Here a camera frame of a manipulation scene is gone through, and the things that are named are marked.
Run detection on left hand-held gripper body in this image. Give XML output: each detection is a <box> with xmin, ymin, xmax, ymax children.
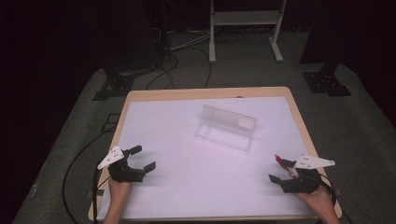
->
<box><xmin>96</xmin><ymin>145</ymin><xmax>147</xmax><ymax>184</ymax></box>

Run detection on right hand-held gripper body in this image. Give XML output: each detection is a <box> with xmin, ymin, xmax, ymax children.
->
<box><xmin>279</xmin><ymin>154</ymin><xmax>336</xmax><ymax>195</ymax></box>

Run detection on red and white pen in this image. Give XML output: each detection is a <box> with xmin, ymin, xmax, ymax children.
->
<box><xmin>274</xmin><ymin>154</ymin><xmax>299</xmax><ymax>179</ymax></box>

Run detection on transparent plastic pencil case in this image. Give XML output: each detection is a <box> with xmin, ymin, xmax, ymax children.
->
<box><xmin>194</xmin><ymin>104</ymin><xmax>259</xmax><ymax>153</ymax></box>

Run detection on person's left hand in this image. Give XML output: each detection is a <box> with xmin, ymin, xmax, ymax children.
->
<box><xmin>107</xmin><ymin>178</ymin><xmax>134</xmax><ymax>201</ymax></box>

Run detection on person's right hand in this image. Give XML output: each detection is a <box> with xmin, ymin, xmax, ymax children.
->
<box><xmin>295</xmin><ymin>187</ymin><xmax>333</xmax><ymax>217</ymax></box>

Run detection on white table mat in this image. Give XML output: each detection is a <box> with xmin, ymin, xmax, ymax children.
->
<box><xmin>96</xmin><ymin>95</ymin><xmax>316</xmax><ymax>221</ymax></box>

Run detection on black stand base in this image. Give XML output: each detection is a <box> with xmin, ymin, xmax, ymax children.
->
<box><xmin>92</xmin><ymin>65</ymin><xmax>135</xmax><ymax>102</ymax></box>
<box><xmin>302</xmin><ymin>61</ymin><xmax>353</xmax><ymax>97</ymax></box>

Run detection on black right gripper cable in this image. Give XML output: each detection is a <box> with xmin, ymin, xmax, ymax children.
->
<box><xmin>318</xmin><ymin>173</ymin><xmax>355</xmax><ymax>224</ymax></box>

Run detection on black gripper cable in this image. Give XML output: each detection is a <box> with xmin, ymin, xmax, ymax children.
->
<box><xmin>318</xmin><ymin>173</ymin><xmax>355</xmax><ymax>224</ymax></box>
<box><xmin>92</xmin><ymin>167</ymin><xmax>112</xmax><ymax>224</ymax></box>

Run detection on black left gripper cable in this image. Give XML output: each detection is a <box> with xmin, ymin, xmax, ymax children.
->
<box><xmin>92</xmin><ymin>167</ymin><xmax>112</xmax><ymax>224</ymax></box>

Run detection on long black floor cable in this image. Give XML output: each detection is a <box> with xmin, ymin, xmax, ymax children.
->
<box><xmin>61</xmin><ymin>132</ymin><xmax>110</xmax><ymax>224</ymax></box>

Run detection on white floor cables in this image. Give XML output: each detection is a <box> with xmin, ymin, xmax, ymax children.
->
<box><xmin>167</xmin><ymin>28</ymin><xmax>213</xmax><ymax>53</ymax></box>

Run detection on white metal desk frame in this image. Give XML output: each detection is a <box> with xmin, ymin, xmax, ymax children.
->
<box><xmin>208</xmin><ymin>0</ymin><xmax>288</xmax><ymax>64</ymax></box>

